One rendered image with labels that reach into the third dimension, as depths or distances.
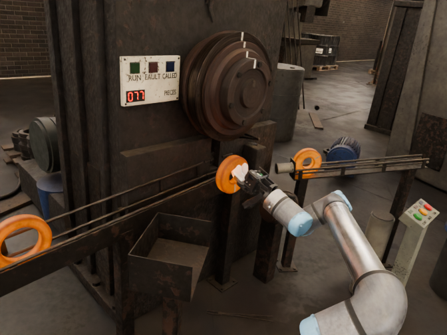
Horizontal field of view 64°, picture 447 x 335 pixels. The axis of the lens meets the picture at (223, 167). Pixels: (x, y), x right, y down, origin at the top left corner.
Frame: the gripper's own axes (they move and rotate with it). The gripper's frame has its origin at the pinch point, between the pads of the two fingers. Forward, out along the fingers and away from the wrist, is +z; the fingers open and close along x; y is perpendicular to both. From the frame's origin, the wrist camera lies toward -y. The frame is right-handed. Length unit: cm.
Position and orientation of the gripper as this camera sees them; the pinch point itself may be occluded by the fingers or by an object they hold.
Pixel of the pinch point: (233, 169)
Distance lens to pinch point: 142.1
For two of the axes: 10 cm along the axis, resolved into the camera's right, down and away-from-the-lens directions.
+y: 2.9, -7.8, -5.5
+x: -7.1, 2.1, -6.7
